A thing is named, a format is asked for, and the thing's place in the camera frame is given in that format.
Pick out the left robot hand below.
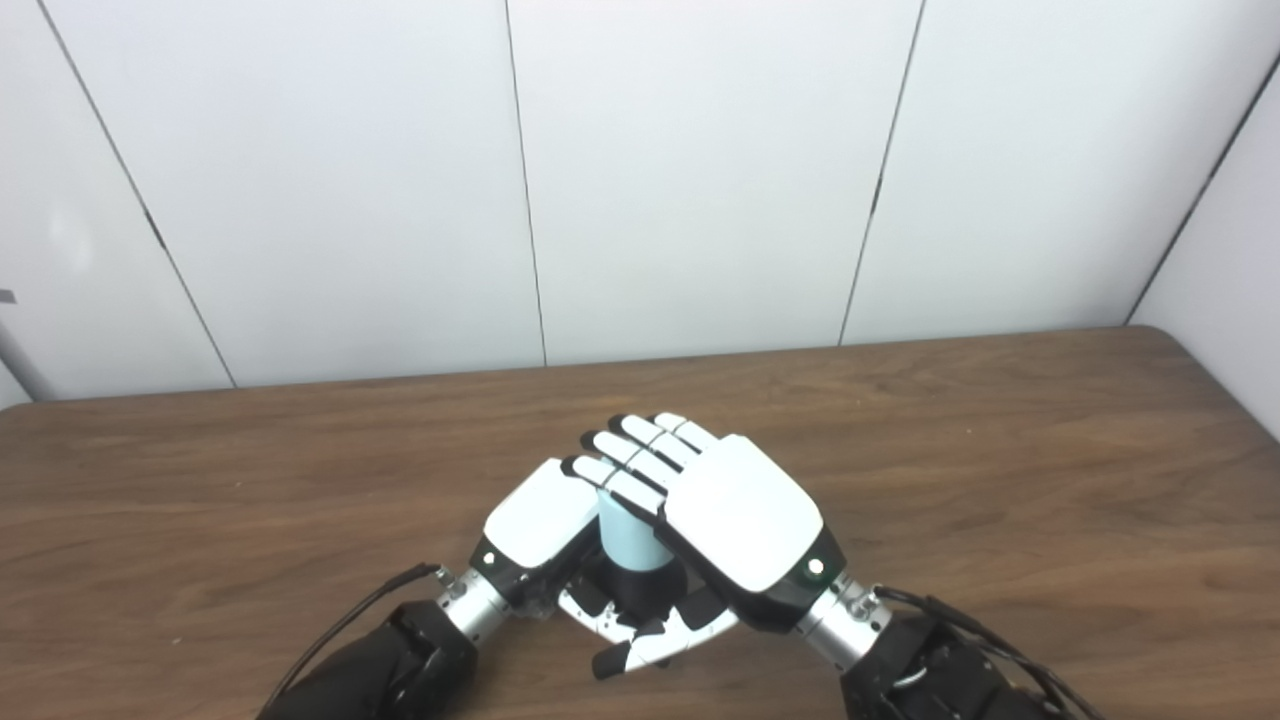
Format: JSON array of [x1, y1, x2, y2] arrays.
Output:
[[468, 458, 641, 646]]

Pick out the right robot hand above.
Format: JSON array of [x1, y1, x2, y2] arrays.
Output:
[[560, 412, 847, 681]]

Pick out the light blue cylinder cup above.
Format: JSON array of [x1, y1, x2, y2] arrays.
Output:
[[596, 483, 676, 573]]

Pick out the black nozzle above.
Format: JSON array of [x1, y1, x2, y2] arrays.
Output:
[[575, 550, 691, 631]]

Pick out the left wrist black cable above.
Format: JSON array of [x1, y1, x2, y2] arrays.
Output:
[[262, 563, 451, 701]]

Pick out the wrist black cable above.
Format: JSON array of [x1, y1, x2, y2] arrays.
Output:
[[870, 585, 1106, 720], [262, 563, 451, 701]]

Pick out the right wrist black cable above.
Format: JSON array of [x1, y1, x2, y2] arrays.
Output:
[[870, 585, 1106, 720]]

